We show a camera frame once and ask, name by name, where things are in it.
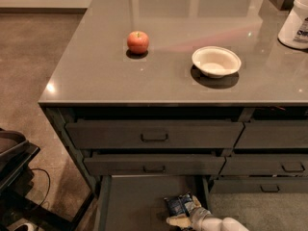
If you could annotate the middle left drawer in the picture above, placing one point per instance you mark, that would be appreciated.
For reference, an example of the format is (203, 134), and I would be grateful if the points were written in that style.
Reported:
(150, 164)

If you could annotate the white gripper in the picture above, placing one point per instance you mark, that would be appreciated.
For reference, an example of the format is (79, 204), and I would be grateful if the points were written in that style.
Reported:
(196, 214)

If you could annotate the bottom right drawer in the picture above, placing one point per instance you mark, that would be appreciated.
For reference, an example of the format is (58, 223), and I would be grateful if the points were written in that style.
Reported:
(261, 185)

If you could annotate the grey counter cabinet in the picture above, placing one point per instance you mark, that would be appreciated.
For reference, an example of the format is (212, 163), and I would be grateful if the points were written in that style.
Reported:
(99, 78)

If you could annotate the red apple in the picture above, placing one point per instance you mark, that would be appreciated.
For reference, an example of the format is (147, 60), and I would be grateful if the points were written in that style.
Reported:
(138, 42)

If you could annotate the middle right drawer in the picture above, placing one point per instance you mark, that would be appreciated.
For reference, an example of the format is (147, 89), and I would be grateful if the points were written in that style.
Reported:
(276, 164)

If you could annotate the white paper bowl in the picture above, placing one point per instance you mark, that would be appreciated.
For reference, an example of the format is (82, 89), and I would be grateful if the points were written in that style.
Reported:
(216, 62)

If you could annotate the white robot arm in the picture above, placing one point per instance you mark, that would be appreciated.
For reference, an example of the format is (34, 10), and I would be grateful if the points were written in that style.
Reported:
(230, 224)

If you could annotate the top left drawer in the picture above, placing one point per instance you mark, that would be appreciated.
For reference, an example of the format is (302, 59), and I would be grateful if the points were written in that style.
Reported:
(163, 134)

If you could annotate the open bottom left drawer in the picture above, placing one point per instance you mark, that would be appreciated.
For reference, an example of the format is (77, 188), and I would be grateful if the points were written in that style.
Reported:
(137, 203)

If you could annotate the blue chip bag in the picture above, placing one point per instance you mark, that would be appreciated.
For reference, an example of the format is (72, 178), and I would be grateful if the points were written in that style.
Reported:
(180, 205)

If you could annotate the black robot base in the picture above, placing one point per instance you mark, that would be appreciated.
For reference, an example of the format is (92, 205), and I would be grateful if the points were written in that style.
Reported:
(16, 152)

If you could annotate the white plastic canister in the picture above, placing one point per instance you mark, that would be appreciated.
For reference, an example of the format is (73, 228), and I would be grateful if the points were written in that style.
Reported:
(294, 32)

